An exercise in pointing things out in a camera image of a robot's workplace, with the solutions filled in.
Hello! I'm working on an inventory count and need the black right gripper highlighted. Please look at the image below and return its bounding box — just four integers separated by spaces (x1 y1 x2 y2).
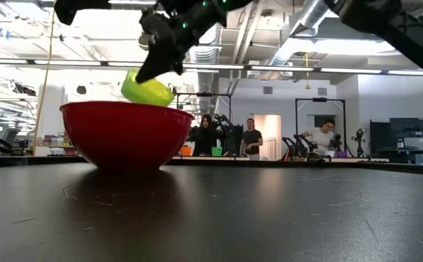
134 0 252 84

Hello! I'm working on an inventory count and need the short yellow hanging cord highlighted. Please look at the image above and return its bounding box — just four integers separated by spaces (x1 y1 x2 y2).
304 52 312 90

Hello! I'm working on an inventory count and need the long ceiling light strip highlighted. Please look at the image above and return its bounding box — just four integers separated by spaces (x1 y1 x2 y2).
0 57 423 76

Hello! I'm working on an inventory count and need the silver ventilation duct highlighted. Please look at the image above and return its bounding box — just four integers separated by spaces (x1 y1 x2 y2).
188 21 221 114
261 0 331 79

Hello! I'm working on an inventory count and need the large red bowl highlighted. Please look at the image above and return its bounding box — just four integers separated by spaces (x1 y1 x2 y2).
59 100 195 171

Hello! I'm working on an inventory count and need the black metal frame rig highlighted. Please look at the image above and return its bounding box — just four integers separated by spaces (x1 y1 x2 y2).
175 92 233 123
294 97 347 158

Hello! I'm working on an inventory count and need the white pillar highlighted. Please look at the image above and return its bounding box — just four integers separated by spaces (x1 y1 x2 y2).
37 83 67 157

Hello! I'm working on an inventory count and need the grey office chair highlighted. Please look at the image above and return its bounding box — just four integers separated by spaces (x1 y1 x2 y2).
0 127 22 156

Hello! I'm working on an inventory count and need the lime green bowl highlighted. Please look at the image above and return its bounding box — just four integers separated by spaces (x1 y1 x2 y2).
120 68 176 108

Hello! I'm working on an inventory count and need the black computer monitor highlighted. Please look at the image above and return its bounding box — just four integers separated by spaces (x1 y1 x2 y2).
389 117 423 151
369 119 392 156

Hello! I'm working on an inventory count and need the long yellow hanging cable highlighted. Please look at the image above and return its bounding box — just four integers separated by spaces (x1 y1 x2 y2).
32 9 57 157

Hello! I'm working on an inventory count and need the person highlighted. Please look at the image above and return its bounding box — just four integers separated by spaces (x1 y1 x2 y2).
300 118 336 158
192 114 218 157
240 118 264 161

